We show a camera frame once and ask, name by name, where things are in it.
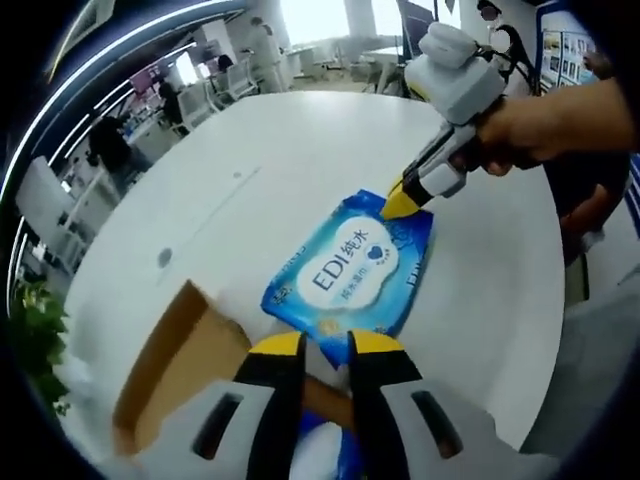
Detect white label blue wipes pack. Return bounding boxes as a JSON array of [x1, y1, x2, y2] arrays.
[[260, 188, 436, 369]]

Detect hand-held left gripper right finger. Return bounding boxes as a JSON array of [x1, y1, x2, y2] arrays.
[[348, 329, 532, 480]]

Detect brown cardboard shoe box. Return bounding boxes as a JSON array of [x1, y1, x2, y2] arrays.
[[112, 278, 357, 459]]

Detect white office chair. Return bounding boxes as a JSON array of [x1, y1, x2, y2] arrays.
[[219, 64, 261, 101], [177, 87, 221, 126]]

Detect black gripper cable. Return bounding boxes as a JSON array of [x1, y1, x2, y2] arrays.
[[477, 24, 545, 99]]

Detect green potted plant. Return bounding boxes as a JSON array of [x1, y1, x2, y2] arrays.
[[9, 282, 71, 416]]

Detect person's right hand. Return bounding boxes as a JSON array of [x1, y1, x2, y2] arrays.
[[448, 93, 552, 177]]

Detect blue wall poster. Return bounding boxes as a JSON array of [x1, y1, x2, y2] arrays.
[[537, 9, 601, 89]]

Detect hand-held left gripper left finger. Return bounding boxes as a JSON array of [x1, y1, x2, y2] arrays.
[[98, 332, 309, 480]]

